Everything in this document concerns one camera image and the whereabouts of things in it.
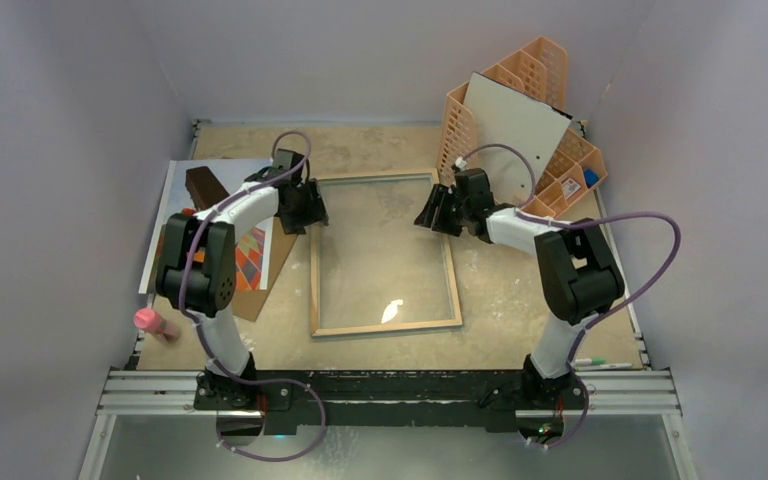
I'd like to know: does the green marker pen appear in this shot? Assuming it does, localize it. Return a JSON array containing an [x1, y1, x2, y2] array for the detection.
[[573, 357, 606, 368]]

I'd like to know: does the brown cardboard backing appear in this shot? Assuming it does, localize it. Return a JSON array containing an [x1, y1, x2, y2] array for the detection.
[[231, 218, 298, 322]]

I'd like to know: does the blue item in organizer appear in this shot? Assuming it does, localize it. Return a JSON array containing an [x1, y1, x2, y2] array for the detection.
[[583, 168, 601, 189]]

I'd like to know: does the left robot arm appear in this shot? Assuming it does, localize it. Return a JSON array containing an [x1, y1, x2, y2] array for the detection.
[[155, 148, 328, 409]]

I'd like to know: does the pink glue stick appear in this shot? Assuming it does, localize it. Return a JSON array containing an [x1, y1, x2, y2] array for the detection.
[[133, 308, 181, 344]]

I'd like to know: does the red white card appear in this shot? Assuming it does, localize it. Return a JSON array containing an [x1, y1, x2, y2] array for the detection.
[[560, 177, 581, 199]]

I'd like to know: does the white marker pen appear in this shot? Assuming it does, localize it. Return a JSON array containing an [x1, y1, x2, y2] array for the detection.
[[579, 362, 634, 371]]

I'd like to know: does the hot air balloon photo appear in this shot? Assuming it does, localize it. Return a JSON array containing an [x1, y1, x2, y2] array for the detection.
[[138, 158, 273, 294]]

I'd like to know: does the blue wooden picture frame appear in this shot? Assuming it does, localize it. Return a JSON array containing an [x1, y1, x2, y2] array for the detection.
[[309, 168, 464, 339]]

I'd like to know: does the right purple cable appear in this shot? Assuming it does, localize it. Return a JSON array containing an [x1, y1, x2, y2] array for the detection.
[[456, 143, 683, 452]]

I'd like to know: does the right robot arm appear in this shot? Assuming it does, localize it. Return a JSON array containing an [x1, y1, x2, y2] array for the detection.
[[414, 168, 625, 407]]

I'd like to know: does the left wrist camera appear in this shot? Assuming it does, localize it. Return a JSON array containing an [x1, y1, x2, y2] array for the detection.
[[272, 148, 304, 182]]

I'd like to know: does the orange plastic desk organizer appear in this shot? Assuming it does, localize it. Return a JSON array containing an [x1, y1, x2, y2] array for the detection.
[[437, 36, 608, 218]]

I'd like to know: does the grey board in organizer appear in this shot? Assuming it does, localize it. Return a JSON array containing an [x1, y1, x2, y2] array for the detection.
[[464, 72, 572, 204]]

